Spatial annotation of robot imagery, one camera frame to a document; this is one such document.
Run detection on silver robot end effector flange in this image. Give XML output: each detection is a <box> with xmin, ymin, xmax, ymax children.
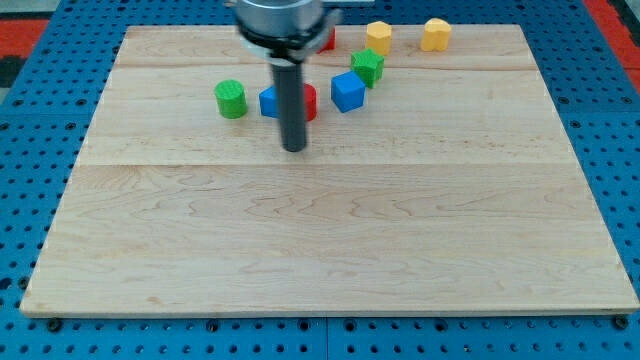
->
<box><xmin>227</xmin><ymin>0</ymin><xmax>374</xmax><ymax>65</ymax></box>

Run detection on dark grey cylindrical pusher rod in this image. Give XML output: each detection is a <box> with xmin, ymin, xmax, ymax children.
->
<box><xmin>271</xmin><ymin>64</ymin><xmax>307</xmax><ymax>152</ymax></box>

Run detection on red block at back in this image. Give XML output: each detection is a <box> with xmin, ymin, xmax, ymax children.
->
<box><xmin>317</xmin><ymin>28</ymin><xmax>336</xmax><ymax>53</ymax></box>

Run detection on light wooden board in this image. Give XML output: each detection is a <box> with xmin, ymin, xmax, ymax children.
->
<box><xmin>20</xmin><ymin>25</ymin><xmax>639</xmax><ymax>318</ymax></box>

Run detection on blue block behind rod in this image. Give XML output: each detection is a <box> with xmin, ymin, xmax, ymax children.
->
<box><xmin>259</xmin><ymin>86</ymin><xmax>278</xmax><ymax>118</ymax></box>

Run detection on green cylinder block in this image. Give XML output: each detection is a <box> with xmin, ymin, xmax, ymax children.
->
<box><xmin>214</xmin><ymin>79</ymin><xmax>248</xmax><ymax>119</ymax></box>

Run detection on red cylinder block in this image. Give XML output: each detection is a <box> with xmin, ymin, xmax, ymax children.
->
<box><xmin>304</xmin><ymin>83</ymin><xmax>317</xmax><ymax>122</ymax></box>

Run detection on green star block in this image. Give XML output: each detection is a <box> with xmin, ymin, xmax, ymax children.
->
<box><xmin>350</xmin><ymin>48</ymin><xmax>385</xmax><ymax>89</ymax></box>

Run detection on yellow hexagon block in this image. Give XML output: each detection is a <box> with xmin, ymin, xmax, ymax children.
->
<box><xmin>365</xmin><ymin>21</ymin><xmax>392</xmax><ymax>56</ymax></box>

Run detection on blue cube block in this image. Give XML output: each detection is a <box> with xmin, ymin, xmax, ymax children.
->
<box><xmin>331</xmin><ymin>71</ymin><xmax>366</xmax><ymax>113</ymax></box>

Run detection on yellow heart block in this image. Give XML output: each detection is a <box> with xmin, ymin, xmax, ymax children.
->
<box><xmin>420</xmin><ymin>18</ymin><xmax>452</xmax><ymax>52</ymax></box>

